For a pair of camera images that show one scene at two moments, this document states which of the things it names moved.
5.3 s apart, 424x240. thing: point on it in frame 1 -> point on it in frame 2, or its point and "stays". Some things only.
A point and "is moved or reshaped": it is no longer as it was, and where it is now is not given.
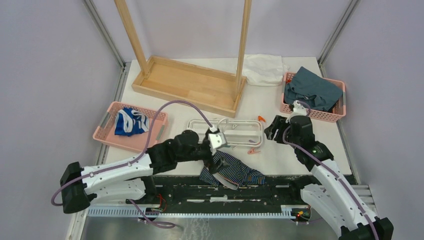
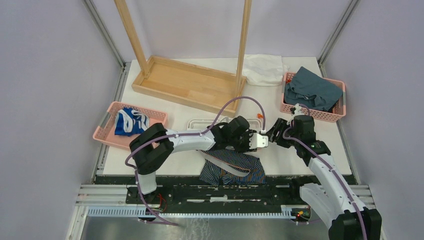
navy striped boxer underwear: (233, 170) is moved or reshaped
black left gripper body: (208, 156) -> (241, 144)
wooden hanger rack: (201, 87) stays
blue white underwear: (129, 122) stays
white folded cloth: (264, 70) stays
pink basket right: (338, 112) stays
